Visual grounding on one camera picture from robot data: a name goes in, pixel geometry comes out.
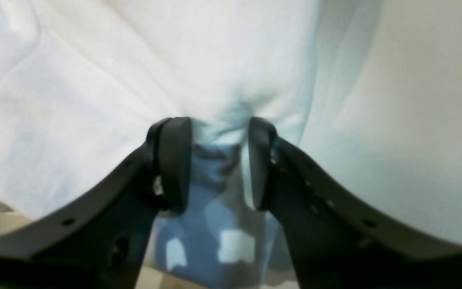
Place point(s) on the white t-shirt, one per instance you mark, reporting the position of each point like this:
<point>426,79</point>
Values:
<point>81,82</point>

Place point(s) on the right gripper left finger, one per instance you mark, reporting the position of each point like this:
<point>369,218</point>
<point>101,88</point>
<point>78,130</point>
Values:
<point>99,240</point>

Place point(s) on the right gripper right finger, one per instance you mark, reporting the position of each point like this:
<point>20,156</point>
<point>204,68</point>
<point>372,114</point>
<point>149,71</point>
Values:
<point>335,240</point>

